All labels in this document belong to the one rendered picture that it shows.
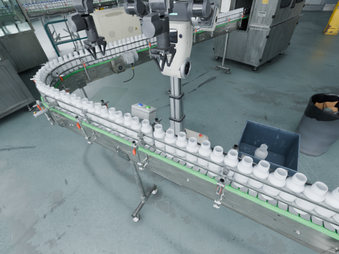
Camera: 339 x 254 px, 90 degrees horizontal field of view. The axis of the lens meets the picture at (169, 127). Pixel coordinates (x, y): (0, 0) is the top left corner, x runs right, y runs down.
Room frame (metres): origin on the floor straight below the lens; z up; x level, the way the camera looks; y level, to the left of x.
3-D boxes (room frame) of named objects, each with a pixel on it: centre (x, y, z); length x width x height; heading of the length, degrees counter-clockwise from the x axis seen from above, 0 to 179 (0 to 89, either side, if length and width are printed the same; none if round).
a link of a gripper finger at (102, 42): (1.05, 0.37, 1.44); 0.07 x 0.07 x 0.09; 57
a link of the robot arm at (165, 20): (0.77, 0.00, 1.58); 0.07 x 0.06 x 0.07; 148
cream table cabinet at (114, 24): (5.01, 1.16, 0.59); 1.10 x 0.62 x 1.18; 129
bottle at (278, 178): (0.34, -0.40, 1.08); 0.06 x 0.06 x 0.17
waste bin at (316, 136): (1.39, -1.73, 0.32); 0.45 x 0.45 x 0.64
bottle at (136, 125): (0.72, 0.18, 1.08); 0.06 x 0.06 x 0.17
